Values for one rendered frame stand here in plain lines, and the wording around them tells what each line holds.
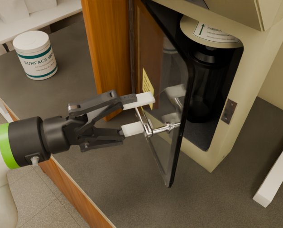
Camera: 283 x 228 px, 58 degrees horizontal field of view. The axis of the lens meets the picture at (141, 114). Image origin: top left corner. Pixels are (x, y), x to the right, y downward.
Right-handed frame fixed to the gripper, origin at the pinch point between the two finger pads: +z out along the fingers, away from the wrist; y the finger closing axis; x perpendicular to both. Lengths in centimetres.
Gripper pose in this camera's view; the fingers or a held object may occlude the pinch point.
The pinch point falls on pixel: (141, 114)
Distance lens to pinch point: 56.0
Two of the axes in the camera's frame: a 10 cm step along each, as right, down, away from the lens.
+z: 9.5, -2.3, 2.1
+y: 0.0, -6.6, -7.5
